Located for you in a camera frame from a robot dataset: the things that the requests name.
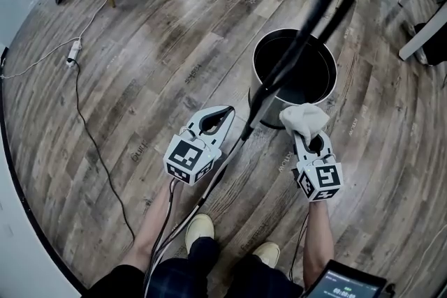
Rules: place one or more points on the black tablet mount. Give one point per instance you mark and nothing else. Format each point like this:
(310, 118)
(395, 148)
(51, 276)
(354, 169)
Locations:
(390, 288)

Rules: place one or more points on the white cloth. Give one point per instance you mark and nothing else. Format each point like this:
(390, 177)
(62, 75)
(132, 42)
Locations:
(304, 118)

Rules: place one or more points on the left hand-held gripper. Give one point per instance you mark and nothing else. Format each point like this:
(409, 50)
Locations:
(185, 158)

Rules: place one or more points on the person's left beige shoe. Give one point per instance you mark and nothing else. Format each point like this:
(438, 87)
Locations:
(199, 227)

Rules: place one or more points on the person's dark plaid trousers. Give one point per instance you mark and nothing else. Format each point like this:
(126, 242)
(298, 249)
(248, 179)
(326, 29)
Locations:
(195, 275)

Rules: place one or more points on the person's black shirt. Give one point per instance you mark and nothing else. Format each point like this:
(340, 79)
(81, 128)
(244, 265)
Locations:
(115, 284)

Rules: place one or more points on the white desk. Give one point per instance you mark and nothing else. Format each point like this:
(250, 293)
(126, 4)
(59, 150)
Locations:
(422, 33)

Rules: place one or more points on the person's right beige shoe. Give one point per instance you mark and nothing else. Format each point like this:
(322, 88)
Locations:
(269, 251)

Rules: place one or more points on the white power strip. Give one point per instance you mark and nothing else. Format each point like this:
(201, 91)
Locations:
(74, 52)

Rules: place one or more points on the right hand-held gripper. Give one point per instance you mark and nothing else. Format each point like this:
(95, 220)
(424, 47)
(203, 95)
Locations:
(323, 179)

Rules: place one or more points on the steel trash bin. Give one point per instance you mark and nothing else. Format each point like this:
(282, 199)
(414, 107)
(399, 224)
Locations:
(311, 76)

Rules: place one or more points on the black tablet with screen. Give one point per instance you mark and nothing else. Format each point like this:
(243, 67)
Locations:
(345, 286)

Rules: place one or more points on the person's beige shoe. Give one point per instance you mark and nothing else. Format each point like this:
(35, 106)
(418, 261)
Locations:
(269, 251)
(199, 227)

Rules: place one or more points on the person's right forearm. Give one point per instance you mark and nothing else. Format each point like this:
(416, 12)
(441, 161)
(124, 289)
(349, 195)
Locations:
(316, 247)

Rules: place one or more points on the person's left forearm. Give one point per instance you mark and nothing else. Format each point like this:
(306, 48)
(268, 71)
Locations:
(145, 237)

